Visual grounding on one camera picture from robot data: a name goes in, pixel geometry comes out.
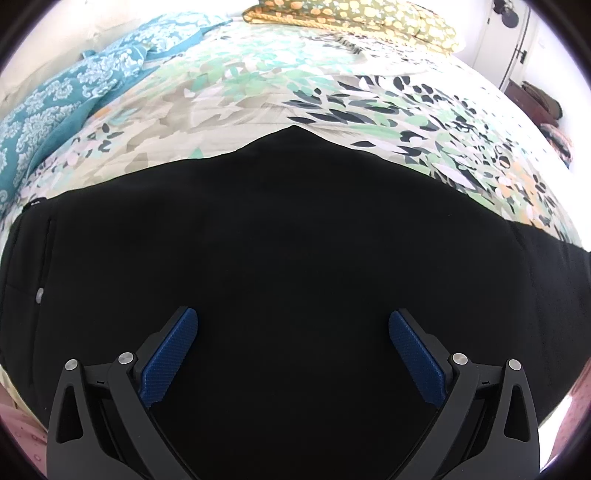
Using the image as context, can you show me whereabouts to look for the teal patterned pillow near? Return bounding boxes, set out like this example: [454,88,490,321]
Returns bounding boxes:
[1,44,147,211]

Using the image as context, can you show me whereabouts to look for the orange floral folded quilt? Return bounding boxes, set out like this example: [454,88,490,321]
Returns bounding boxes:
[242,0,459,54]

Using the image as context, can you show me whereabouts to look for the white room door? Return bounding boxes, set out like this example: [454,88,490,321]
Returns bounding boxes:
[472,1,538,91]

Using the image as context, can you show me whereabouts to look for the teal patterned pillow far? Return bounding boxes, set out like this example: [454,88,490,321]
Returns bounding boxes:
[82,12,230,65]

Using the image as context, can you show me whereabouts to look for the black pants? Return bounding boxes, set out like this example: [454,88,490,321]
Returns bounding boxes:
[1,127,590,479]

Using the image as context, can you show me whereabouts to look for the teal patterned pillow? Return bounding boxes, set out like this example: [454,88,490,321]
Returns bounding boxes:
[1,44,147,211]
[82,12,230,65]

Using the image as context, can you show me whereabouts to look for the brown bag on cabinet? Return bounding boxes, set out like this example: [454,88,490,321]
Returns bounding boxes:
[522,81,563,120]

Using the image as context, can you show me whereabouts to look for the floral bed sheet mattress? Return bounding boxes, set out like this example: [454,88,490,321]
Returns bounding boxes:
[1,19,583,245]

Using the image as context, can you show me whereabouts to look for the dark brown wooden cabinet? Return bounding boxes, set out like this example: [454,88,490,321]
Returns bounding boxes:
[505,80,559,127]

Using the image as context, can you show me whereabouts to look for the black hat on door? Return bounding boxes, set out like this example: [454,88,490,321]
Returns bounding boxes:
[493,0,519,29]

